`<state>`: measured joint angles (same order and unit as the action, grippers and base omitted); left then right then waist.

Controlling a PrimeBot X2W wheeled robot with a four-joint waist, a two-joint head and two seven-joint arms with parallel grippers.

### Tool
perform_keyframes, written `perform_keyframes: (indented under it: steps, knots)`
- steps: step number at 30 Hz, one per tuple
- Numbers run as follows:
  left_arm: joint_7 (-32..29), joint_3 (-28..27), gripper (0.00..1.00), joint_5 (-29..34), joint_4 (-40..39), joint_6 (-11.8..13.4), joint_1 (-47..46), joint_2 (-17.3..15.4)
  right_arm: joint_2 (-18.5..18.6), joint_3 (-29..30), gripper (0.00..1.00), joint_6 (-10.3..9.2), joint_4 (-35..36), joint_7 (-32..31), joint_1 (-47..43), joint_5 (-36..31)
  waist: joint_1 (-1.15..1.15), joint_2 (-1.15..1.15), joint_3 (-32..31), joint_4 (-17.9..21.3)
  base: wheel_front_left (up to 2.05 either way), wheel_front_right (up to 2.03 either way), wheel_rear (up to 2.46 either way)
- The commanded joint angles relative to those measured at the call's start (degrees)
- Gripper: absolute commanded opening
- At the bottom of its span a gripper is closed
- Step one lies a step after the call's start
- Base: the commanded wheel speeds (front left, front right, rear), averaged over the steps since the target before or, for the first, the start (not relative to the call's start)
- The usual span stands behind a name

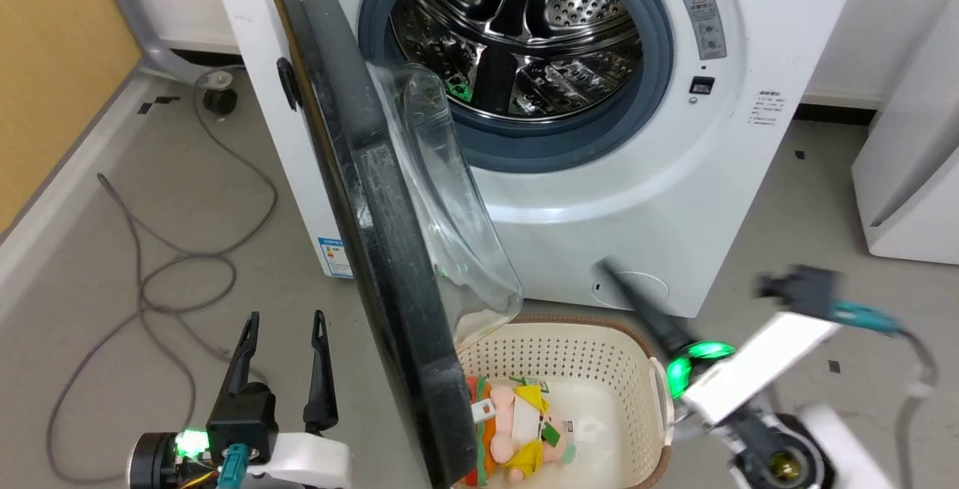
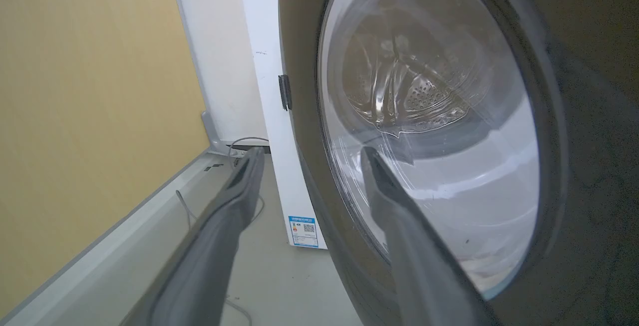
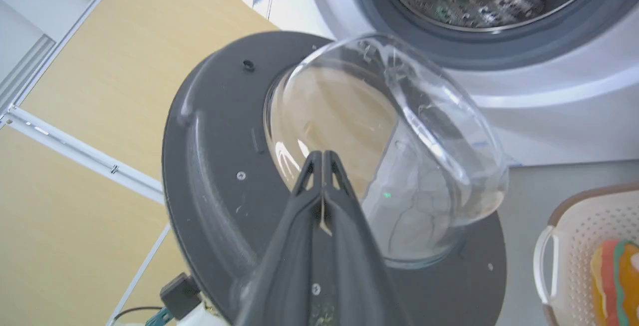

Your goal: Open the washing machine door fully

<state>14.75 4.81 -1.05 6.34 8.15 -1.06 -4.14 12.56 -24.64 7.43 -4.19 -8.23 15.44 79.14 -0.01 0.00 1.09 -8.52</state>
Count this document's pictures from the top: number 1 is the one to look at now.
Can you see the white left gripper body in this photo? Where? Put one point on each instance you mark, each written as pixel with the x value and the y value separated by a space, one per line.
pixel 311 460

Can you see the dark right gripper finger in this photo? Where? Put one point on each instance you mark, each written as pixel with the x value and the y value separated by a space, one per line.
pixel 644 309

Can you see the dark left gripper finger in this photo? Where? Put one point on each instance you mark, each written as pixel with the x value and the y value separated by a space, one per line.
pixel 323 377
pixel 243 358

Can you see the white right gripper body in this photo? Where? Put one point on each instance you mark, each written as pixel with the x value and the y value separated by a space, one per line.
pixel 757 365

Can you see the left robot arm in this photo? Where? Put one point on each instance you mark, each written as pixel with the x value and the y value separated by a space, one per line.
pixel 152 460

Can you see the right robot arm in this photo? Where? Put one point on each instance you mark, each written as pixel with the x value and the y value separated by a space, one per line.
pixel 824 440

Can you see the white washing machine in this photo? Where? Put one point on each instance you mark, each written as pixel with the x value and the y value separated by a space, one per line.
pixel 637 204

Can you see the black glass washing machine door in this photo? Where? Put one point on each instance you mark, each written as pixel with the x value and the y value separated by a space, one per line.
pixel 374 234

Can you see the grey rubber door gasket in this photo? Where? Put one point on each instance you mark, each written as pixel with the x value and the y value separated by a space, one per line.
pixel 569 146

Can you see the steel washing machine drum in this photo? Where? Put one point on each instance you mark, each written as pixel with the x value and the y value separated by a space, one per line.
pixel 524 32

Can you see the round white filter cover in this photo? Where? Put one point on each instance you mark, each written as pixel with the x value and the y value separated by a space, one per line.
pixel 644 287

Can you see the cream plastic laundry basket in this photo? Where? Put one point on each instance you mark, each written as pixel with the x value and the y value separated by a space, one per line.
pixel 577 354

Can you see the blue white energy label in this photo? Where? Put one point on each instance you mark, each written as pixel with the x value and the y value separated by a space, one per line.
pixel 336 258

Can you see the yellow pink plush doll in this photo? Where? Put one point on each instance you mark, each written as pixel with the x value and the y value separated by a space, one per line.
pixel 518 418

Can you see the small printed text label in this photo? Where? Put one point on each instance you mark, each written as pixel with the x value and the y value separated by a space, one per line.
pixel 767 108

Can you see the white cabinet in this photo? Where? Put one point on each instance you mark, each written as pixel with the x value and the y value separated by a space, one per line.
pixel 910 174

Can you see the grey warning sticker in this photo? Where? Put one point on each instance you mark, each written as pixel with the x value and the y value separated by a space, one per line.
pixel 705 25

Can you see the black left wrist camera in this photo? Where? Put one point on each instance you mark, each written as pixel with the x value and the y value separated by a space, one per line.
pixel 243 421

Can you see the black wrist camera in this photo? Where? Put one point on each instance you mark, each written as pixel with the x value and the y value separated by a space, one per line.
pixel 243 421
pixel 800 290

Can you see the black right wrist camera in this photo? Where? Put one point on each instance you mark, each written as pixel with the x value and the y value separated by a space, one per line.
pixel 800 290

